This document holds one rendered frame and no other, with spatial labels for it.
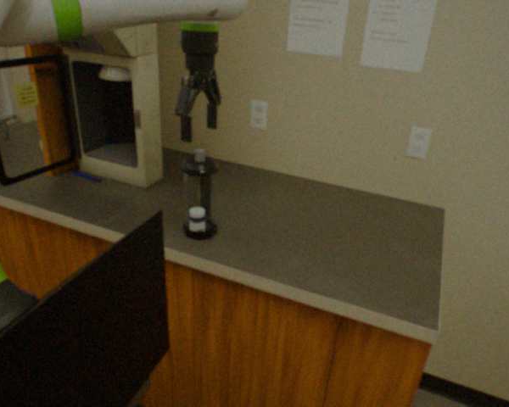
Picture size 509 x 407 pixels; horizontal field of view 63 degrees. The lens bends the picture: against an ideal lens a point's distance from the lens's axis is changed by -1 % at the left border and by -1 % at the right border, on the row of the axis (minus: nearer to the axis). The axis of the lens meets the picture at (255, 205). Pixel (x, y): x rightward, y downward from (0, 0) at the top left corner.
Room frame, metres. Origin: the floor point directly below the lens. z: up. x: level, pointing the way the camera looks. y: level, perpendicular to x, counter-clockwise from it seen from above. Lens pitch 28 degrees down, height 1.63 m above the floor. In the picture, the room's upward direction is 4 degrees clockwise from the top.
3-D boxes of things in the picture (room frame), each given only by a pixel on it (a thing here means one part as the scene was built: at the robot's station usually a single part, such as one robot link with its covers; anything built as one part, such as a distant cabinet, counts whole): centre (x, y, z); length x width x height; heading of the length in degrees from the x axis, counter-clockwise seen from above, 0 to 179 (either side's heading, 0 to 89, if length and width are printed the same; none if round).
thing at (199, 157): (1.11, 0.17, 1.18); 0.09 x 0.09 x 0.07
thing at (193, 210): (1.11, 0.17, 1.06); 0.11 x 0.11 x 0.21
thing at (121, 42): (1.40, 0.58, 1.46); 0.32 x 0.11 x 0.10; 68
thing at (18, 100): (1.36, 0.78, 1.19); 0.30 x 0.01 x 0.40; 152
